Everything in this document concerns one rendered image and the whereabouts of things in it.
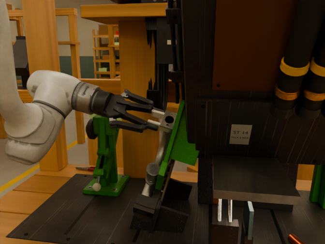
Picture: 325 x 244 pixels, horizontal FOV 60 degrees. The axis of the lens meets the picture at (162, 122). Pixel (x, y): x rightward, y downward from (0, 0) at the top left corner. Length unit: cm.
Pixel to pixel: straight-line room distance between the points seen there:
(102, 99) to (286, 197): 53
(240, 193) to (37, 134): 52
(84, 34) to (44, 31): 1071
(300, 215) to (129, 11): 83
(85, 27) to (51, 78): 1106
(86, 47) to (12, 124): 1116
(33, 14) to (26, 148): 63
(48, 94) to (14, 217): 42
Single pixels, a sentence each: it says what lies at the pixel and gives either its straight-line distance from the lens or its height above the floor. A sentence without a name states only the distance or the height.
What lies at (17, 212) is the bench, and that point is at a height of 88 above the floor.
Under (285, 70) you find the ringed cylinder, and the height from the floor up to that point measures 136.
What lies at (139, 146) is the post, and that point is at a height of 102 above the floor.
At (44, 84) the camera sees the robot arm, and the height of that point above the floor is 130.
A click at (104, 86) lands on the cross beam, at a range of 124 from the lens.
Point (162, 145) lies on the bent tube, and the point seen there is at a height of 110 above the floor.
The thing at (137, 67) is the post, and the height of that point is 133.
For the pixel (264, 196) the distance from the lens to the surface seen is 58.
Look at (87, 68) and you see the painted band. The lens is 1191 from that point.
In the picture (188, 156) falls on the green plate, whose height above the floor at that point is 112.
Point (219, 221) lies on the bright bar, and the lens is 70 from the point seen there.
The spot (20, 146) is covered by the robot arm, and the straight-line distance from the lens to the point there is 80.
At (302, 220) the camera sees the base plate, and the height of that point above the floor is 90.
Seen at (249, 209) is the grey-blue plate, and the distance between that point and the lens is 70.
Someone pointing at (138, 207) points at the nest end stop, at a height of 97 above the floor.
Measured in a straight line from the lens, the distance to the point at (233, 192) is 57.
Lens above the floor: 139
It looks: 14 degrees down
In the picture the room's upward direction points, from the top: straight up
